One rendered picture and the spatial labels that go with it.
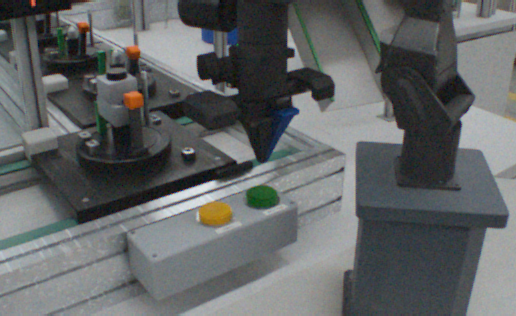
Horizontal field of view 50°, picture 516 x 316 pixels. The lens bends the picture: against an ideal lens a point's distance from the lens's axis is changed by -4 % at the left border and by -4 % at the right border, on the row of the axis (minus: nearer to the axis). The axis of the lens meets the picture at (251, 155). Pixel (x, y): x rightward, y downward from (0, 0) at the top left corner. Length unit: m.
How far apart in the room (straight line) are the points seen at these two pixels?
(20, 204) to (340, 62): 0.57
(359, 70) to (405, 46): 0.47
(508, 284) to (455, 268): 0.23
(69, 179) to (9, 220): 0.11
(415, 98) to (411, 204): 0.10
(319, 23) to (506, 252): 0.49
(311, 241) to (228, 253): 0.18
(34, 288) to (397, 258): 0.40
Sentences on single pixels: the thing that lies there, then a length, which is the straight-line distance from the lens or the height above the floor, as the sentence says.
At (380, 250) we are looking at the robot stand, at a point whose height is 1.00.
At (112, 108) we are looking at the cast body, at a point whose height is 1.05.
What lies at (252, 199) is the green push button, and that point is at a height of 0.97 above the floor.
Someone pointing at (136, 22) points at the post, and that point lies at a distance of 2.03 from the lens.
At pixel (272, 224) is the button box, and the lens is 0.72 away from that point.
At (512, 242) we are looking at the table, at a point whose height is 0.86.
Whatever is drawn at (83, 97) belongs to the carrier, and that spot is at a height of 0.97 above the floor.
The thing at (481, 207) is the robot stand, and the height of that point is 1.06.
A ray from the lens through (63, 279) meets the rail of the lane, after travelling 0.70.
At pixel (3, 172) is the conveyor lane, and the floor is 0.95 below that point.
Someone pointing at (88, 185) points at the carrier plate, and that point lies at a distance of 0.79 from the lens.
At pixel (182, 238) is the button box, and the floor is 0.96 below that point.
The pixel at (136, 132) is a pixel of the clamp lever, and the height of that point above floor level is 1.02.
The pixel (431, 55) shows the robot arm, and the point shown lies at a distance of 0.54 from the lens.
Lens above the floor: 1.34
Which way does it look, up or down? 26 degrees down
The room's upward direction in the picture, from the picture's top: straight up
